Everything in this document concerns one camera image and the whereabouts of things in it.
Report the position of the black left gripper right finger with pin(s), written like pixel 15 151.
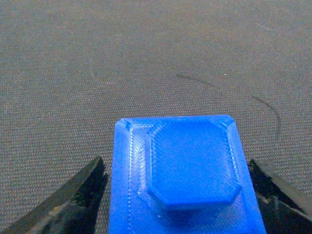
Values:
pixel 284 208

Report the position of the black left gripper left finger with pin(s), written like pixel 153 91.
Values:
pixel 72 209

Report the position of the blue printed plastic part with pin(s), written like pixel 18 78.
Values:
pixel 181 175

